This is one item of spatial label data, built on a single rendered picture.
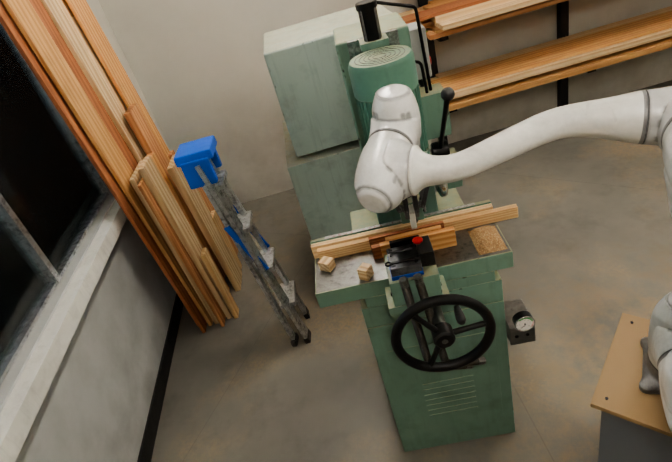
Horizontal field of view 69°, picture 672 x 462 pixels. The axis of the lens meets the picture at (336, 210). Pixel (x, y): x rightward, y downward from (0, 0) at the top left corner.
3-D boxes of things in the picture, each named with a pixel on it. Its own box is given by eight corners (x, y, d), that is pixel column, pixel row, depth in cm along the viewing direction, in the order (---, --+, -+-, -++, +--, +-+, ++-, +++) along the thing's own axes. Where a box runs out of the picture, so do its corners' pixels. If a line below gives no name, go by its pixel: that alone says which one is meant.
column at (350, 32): (381, 238, 180) (333, 45, 143) (374, 206, 199) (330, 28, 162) (441, 224, 178) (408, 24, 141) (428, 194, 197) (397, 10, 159)
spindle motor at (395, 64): (374, 180, 137) (348, 74, 121) (368, 153, 152) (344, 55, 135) (436, 165, 135) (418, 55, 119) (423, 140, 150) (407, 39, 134)
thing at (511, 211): (320, 261, 161) (317, 252, 159) (320, 257, 163) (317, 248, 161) (518, 217, 155) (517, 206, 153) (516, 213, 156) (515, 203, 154)
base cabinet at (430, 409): (403, 453, 193) (365, 330, 156) (385, 343, 243) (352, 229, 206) (516, 433, 189) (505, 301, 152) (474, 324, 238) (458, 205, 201)
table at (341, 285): (319, 331, 143) (313, 317, 140) (318, 266, 169) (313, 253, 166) (526, 287, 137) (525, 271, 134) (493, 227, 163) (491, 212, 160)
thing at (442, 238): (383, 261, 153) (379, 246, 150) (383, 257, 155) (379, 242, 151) (457, 245, 151) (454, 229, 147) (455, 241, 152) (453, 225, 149)
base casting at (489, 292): (365, 329, 157) (359, 309, 152) (353, 229, 206) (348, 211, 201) (505, 300, 152) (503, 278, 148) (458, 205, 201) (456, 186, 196)
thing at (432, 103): (427, 140, 159) (420, 97, 151) (422, 129, 167) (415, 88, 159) (453, 134, 158) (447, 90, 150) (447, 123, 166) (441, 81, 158)
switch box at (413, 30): (414, 81, 159) (405, 31, 150) (409, 72, 167) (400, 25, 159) (432, 76, 158) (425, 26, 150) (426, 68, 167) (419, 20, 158)
